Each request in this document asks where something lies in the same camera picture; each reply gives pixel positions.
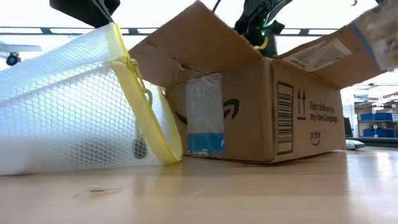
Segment grey white handheld device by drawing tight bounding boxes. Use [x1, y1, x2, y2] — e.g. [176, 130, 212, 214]
[345, 139, 366, 151]

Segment black bin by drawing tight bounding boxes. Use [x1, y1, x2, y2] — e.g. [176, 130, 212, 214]
[343, 116, 354, 138]

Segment brown cardboard shipping box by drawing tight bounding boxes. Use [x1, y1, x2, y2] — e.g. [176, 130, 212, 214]
[129, 0, 398, 165]

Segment black ceiling camera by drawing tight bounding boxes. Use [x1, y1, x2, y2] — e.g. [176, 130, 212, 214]
[5, 52, 21, 67]

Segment blue storage bins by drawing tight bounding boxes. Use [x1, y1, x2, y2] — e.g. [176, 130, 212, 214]
[359, 112, 398, 139]

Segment black overhead frame beam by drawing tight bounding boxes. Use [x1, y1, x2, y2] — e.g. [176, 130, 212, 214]
[0, 26, 340, 37]

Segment white mesh pouch yellow trim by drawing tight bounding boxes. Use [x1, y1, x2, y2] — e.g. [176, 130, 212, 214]
[0, 23, 184, 177]

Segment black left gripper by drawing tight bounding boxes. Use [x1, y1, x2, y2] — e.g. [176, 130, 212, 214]
[49, 0, 121, 29]

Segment yellow cable strap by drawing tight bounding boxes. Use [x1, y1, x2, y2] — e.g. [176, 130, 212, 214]
[252, 36, 269, 52]

